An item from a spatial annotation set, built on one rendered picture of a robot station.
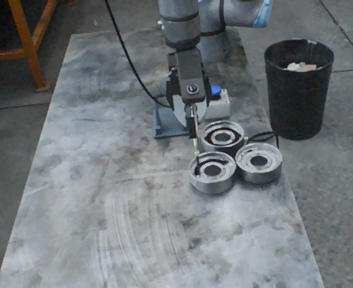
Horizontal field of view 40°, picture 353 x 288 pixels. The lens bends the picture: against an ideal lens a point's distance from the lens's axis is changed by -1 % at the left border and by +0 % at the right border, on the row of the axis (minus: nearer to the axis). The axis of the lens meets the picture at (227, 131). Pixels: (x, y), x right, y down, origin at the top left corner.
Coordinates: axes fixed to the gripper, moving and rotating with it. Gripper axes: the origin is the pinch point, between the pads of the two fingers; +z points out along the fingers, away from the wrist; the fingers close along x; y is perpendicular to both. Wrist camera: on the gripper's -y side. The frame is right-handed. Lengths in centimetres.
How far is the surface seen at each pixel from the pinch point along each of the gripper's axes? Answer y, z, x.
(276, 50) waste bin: 128, 54, -48
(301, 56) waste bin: 130, 60, -61
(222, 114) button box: 18.9, 12.1, -8.5
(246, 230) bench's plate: -21.0, 13.1, -8.1
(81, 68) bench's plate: 55, 13, 33
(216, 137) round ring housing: 8.1, 11.2, -5.6
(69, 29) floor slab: 273, 94, 83
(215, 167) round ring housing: -3.1, 11.1, -4.1
